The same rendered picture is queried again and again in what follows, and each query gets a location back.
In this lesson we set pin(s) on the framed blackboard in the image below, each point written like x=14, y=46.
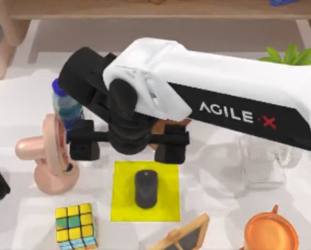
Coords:
x=186, y=234

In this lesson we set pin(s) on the pink desk fan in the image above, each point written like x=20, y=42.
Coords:
x=51, y=159

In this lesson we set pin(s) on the green plant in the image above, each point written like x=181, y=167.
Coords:
x=292, y=56

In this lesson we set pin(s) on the orange cup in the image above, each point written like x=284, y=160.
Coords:
x=270, y=231

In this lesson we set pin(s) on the clear bottle with blue cap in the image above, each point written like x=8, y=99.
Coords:
x=66, y=109

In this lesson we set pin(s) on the black computer mouse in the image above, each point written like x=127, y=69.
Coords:
x=146, y=188

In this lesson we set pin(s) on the brown object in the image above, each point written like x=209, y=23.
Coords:
x=159, y=127

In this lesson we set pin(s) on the wooden shelf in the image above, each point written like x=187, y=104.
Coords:
x=144, y=11

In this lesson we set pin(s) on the flat yellow square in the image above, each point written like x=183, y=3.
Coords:
x=124, y=198

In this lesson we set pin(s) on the coloured puzzle cube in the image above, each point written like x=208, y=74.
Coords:
x=74, y=226

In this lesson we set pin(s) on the clear glass cup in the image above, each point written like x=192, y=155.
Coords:
x=251, y=166

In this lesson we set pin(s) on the blue object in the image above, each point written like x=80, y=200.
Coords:
x=280, y=2

